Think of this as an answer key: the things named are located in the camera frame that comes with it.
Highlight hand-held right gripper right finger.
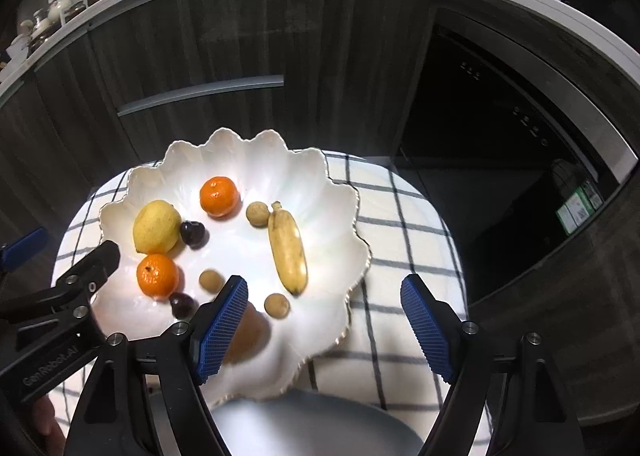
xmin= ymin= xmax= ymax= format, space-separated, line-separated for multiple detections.
xmin=400 ymin=273 xmax=586 ymax=456

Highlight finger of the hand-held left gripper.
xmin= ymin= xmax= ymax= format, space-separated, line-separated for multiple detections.
xmin=0 ymin=227 xmax=49 ymax=271
xmin=0 ymin=240 xmax=121 ymax=352

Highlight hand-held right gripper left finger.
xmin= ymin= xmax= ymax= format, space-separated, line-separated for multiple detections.
xmin=62 ymin=275 xmax=250 ymax=456

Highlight brown kiwi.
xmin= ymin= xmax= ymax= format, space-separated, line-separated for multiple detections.
xmin=222 ymin=309 xmax=273 ymax=367

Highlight dark red cherry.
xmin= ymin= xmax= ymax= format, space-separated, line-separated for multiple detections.
xmin=169 ymin=292 xmax=197 ymax=321
xmin=179 ymin=220 xmax=207 ymax=247

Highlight small brown longan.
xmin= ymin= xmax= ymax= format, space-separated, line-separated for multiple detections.
xmin=246 ymin=201 xmax=272 ymax=226
xmin=264 ymin=293 xmax=290 ymax=321
xmin=199 ymin=270 xmax=225 ymax=294

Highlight orange tangerine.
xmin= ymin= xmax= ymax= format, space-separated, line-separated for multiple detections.
xmin=199 ymin=176 xmax=240 ymax=218
xmin=136 ymin=253 xmax=180 ymax=299

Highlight yellow lemon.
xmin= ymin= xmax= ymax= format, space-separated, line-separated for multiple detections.
xmin=132 ymin=199 xmax=182 ymax=254

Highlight white scalloped bowl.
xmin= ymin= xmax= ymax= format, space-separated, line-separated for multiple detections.
xmin=92 ymin=129 xmax=373 ymax=399

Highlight small yellow banana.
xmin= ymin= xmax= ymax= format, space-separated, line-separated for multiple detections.
xmin=267 ymin=201 xmax=308 ymax=296

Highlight pale blue plate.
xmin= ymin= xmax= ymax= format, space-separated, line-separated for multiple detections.
xmin=210 ymin=388 xmax=426 ymax=456

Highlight person's left hand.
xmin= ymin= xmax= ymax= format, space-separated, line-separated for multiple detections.
xmin=31 ymin=392 xmax=67 ymax=447

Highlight black white checked cloth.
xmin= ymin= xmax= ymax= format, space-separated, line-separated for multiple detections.
xmin=50 ymin=149 xmax=493 ymax=456

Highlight green white sticker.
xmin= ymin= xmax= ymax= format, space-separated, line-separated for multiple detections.
xmin=556 ymin=186 xmax=603 ymax=237

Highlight black built-in dishwasher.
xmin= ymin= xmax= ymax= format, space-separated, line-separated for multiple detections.
xmin=395 ymin=11 xmax=640 ymax=297

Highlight white teapot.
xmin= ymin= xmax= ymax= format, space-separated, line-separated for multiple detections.
xmin=47 ymin=0 xmax=74 ymax=23
xmin=20 ymin=11 xmax=51 ymax=40

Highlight dark wood lower cabinets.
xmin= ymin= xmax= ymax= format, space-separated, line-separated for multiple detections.
xmin=0 ymin=0 xmax=640 ymax=437

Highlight metal drawer handle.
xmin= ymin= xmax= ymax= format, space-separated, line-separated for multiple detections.
xmin=117 ymin=75 xmax=285 ymax=117

